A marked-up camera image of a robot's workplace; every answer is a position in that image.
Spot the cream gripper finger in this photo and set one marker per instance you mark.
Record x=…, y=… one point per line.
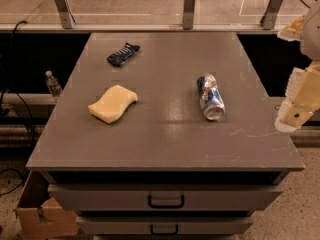
x=293, y=30
x=302, y=99

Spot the redbull can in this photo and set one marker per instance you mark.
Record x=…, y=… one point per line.
x=210, y=100

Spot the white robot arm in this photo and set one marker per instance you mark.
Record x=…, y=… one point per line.
x=310, y=35

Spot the grey drawer cabinet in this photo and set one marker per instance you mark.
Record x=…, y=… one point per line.
x=163, y=137

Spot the dark blue snack packet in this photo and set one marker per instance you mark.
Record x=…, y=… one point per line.
x=123, y=55

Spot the yellow sponge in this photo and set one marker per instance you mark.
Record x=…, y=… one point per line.
x=110, y=107

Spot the upper grey drawer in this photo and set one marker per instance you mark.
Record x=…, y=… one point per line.
x=164, y=197

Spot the grey drawer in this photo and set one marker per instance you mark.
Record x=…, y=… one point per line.
x=161, y=226
x=164, y=197

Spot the clear plastic water bottle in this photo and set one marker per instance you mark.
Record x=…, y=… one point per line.
x=53, y=84

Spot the lower grey drawer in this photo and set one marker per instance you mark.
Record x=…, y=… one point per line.
x=161, y=226

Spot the cardboard box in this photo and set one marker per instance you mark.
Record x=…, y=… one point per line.
x=40, y=216

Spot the right metal railing post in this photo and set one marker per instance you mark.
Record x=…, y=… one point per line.
x=269, y=18

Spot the metal railing post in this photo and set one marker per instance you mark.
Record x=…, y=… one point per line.
x=188, y=14
x=65, y=14
x=269, y=18

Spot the middle metal railing post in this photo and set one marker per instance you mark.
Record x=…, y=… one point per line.
x=188, y=14

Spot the left metal railing post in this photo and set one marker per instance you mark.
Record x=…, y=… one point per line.
x=65, y=14

